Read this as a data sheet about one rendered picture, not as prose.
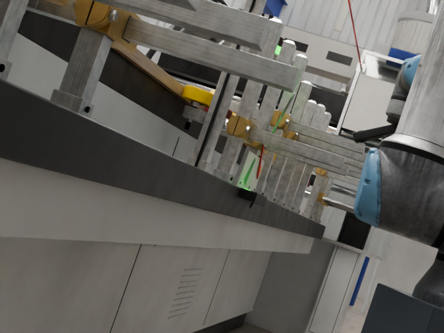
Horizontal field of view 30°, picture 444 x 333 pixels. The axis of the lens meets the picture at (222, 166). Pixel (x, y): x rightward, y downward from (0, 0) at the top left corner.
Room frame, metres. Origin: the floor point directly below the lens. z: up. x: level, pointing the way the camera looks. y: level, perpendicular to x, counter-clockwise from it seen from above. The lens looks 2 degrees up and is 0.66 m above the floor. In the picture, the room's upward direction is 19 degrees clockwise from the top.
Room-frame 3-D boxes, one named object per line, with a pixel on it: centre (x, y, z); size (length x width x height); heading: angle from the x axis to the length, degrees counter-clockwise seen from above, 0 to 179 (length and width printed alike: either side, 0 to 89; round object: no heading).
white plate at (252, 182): (2.30, -0.08, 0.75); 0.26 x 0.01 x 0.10; 167
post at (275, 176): (2.82, -0.18, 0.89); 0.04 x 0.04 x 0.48; 77
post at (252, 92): (2.09, -0.01, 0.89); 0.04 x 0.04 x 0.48; 77
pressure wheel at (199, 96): (2.16, 0.12, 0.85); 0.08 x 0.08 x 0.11
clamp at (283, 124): (2.60, -0.13, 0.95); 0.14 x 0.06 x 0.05; 167
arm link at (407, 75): (2.18, -0.42, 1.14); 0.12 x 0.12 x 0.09; 85
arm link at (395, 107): (2.30, -0.43, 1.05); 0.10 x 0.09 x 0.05; 167
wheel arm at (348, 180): (4.07, -0.50, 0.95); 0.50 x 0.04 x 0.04; 77
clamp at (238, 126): (2.11, -0.02, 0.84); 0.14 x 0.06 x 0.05; 167
